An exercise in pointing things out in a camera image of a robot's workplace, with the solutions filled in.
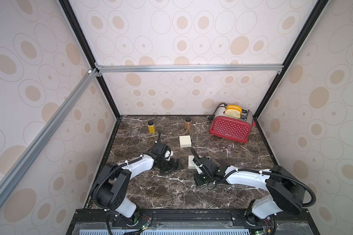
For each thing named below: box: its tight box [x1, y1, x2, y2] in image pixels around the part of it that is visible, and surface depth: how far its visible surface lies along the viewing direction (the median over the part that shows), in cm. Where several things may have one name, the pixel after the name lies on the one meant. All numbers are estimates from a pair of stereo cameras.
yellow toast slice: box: [226, 104, 243, 114], surface depth 97 cm
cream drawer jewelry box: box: [178, 135, 192, 148], surface depth 105 cm
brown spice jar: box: [184, 116, 193, 131], surface depth 108 cm
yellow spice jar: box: [147, 119, 156, 134], surface depth 105 cm
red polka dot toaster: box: [209, 104, 256, 144], surface depth 99 cm
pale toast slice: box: [224, 108, 241, 119], surface depth 96 cm
